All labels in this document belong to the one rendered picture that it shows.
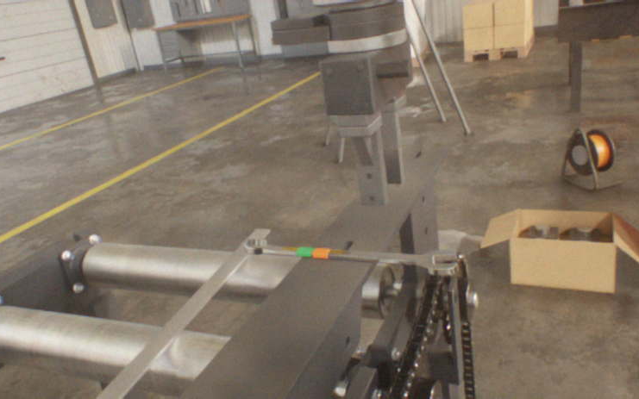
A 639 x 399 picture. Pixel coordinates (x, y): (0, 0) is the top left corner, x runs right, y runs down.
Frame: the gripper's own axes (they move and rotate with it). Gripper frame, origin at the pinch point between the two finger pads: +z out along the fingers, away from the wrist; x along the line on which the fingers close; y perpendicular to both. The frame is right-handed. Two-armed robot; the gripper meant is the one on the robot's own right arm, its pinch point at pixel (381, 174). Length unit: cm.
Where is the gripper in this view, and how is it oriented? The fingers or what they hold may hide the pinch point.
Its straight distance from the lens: 59.9
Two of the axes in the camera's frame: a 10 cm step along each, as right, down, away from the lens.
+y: 9.1, 0.2, -4.2
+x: 4.0, -3.9, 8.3
